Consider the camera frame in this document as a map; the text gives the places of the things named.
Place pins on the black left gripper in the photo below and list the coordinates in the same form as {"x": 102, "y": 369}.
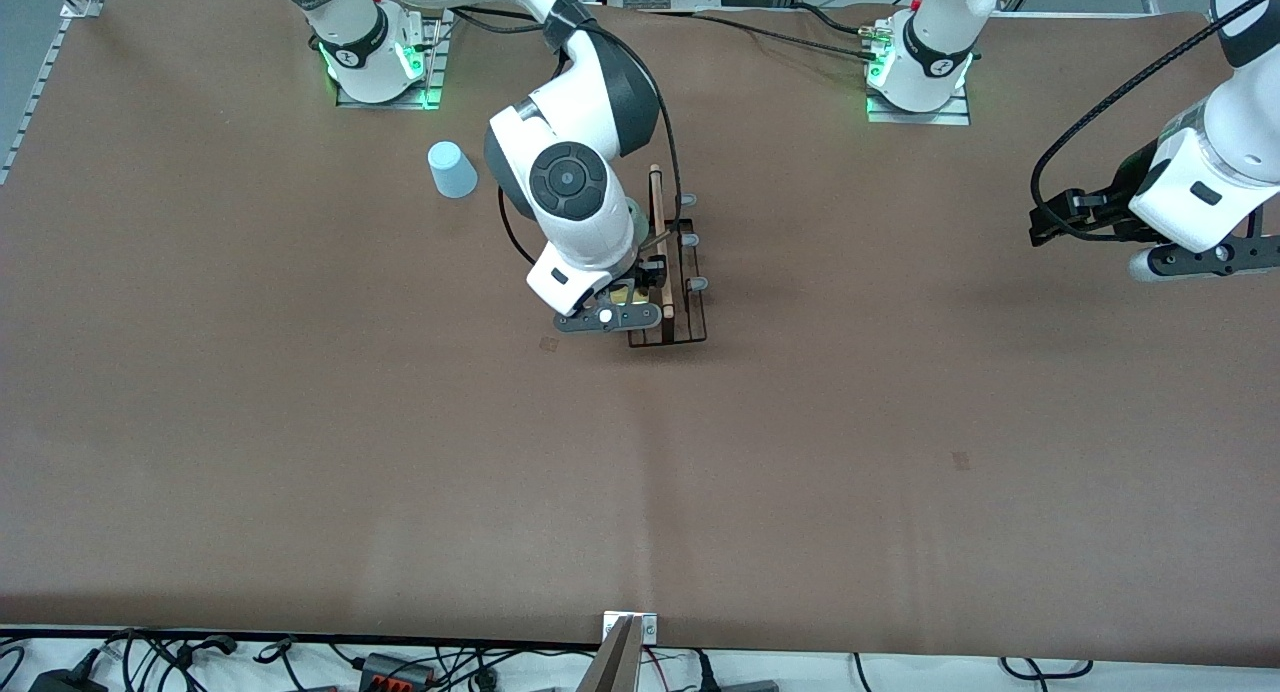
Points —
{"x": 1118, "y": 207}

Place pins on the grey wooden beam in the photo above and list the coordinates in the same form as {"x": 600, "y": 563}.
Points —
{"x": 612, "y": 667}

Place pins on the grey flat box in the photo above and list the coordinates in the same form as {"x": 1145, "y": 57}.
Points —
{"x": 750, "y": 686}

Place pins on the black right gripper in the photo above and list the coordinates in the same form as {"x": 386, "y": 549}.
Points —
{"x": 652, "y": 272}

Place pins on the black power adapter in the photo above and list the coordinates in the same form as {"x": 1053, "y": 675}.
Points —
{"x": 65, "y": 682}

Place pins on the brown table cover sheet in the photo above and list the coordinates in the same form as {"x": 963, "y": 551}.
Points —
{"x": 800, "y": 532}

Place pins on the light blue plastic cup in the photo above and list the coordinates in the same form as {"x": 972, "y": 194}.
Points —
{"x": 452, "y": 170}

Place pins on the mint green plastic cup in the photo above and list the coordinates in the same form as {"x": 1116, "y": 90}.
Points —
{"x": 638, "y": 227}

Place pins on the yellow plastic cup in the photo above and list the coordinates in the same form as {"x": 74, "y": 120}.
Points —
{"x": 632, "y": 294}

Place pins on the metal corner bracket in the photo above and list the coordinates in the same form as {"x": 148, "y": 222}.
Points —
{"x": 85, "y": 5}

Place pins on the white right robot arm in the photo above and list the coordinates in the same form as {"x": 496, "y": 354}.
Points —
{"x": 570, "y": 222}

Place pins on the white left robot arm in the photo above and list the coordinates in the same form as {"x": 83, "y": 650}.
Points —
{"x": 1245, "y": 122}

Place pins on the black box with red parts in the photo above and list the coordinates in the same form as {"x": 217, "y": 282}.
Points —
{"x": 385, "y": 664}

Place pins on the small metal clamp bracket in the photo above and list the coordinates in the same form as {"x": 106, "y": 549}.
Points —
{"x": 648, "y": 627}

